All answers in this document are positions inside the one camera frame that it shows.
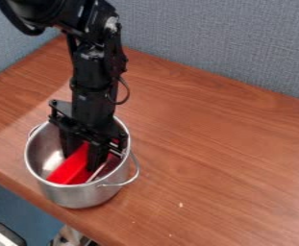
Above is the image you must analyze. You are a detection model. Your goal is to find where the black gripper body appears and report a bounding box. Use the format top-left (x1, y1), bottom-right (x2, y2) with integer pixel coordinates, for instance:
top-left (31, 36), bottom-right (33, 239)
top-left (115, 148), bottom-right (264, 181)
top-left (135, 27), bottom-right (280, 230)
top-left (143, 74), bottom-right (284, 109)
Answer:
top-left (49, 87), bottom-right (128, 152)

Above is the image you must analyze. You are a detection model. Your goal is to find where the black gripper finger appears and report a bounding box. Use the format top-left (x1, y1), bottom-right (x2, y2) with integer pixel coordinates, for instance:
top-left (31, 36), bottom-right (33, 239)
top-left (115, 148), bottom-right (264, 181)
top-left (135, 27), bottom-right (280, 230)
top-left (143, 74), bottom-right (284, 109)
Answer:
top-left (59, 128), bottom-right (83, 158)
top-left (85, 142), bottom-right (109, 172)

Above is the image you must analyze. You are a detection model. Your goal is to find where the red rectangular block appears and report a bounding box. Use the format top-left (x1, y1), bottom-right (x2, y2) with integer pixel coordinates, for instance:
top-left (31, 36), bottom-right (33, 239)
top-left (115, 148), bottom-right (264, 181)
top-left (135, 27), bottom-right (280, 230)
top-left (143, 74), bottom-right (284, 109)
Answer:
top-left (45, 138), bottom-right (121, 185)

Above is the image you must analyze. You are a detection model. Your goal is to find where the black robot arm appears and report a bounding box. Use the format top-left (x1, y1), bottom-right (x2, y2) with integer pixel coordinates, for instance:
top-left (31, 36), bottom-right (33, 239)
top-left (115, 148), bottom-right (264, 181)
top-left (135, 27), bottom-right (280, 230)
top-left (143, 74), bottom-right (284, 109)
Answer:
top-left (0, 0), bottom-right (127, 171)

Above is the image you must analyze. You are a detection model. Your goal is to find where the white object under table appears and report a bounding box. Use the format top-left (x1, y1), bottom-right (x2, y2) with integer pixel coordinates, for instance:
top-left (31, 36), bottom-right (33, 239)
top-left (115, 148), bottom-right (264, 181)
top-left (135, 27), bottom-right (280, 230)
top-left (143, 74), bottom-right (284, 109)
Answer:
top-left (48, 225), bottom-right (100, 246)

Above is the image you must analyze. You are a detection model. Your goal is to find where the grey object under table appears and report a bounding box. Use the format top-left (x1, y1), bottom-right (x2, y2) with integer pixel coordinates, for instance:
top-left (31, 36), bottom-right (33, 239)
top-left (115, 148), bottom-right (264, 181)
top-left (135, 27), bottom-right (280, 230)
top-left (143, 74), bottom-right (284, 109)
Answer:
top-left (0, 223), bottom-right (27, 246)

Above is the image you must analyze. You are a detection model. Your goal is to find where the metal pot with handles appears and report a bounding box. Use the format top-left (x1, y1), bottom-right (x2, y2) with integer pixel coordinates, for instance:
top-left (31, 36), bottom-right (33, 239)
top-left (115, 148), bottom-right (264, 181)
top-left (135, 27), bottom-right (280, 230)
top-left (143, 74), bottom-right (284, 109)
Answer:
top-left (23, 122), bottom-right (140, 209)

